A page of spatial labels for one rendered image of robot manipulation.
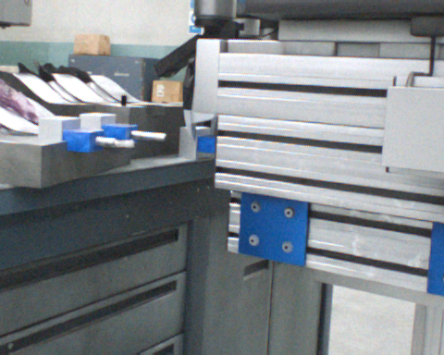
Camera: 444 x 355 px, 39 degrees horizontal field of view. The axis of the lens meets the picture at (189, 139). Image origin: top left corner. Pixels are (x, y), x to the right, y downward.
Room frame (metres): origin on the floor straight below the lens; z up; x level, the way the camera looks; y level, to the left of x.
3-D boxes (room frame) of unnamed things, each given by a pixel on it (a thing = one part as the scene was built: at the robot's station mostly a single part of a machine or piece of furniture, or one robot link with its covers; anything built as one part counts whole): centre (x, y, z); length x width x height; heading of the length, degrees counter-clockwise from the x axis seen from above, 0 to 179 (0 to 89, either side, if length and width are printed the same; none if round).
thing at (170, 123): (1.31, 0.22, 0.87); 0.50 x 0.26 x 0.14; 53
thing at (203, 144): (1.11, -0.05, 0.83); 0.13 x 0.05 x 0.05; 58
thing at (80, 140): (0.84, 0.13, 0.86); 0.13 x 0.05 x 0.05; 70
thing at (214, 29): (1.12, -0.04, 0.99); 0.09 x 0.08 x 0.12; 58
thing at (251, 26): (1.57, -0.12, 1.07); 0.08 x 0.08 x 0.05
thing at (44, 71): (1.29, 0.22, 0.92); 0.35 x 0.16 x 0.09; 53
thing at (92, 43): (8.60, 1.38, 1.26); 0.42 x 0.33 x 0.29; 63
